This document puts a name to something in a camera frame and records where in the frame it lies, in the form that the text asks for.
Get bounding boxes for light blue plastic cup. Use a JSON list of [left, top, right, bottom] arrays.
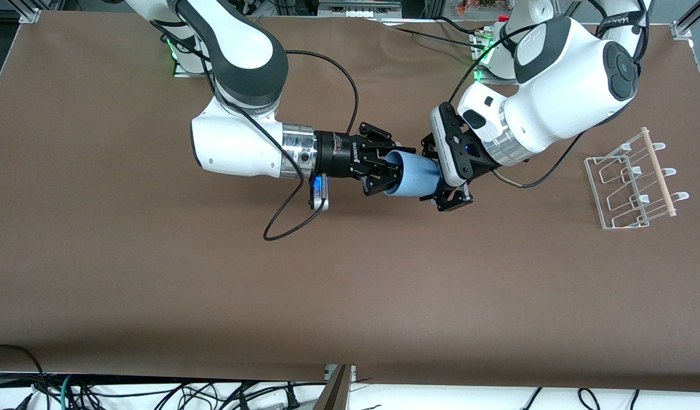
[[383, 151, 442, 198]]

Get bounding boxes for brown table cover sheet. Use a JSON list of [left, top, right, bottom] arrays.
[[0, 10, 700, 393]]

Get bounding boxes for white power strip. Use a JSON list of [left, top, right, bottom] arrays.
[[319, 0, 402, 18]]

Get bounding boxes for orange clutter items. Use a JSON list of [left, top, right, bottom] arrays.
[[457, 0, 501, 15]]

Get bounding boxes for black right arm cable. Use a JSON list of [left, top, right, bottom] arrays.
[[174, 0, 360, 241]]

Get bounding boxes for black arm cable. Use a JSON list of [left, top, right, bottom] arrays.
[[448, 0, 649, 188], [174, 0, 360, 241]]

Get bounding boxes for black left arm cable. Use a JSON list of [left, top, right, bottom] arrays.
[[448, 0, 649, 188]]

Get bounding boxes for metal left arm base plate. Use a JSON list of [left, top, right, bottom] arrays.
[[470, 28, 501, 85]]

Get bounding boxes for long black table cable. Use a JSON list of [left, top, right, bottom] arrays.
[[381, 23, 481, 48]]

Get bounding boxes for short black table cable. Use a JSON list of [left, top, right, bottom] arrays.
[[438, 16, 483, 37]]

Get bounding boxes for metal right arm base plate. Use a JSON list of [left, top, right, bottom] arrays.
[[172, 34, 214, 79]]

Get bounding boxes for white wire cup rack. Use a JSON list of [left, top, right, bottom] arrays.
[[584, 128, 690, 230]]

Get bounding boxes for metal frame post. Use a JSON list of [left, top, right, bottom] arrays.
[[313, 364, 356, 410]]

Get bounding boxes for aluminium frame corner profile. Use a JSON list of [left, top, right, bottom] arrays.
[[672, 0, 700, 39], [17, 0, 42, 24]]

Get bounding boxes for teal floor cable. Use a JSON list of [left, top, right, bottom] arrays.
[[60, 374, 79, 410]]

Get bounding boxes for black looped floor cable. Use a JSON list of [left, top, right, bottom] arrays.
[[0, 345, 49, 410]]

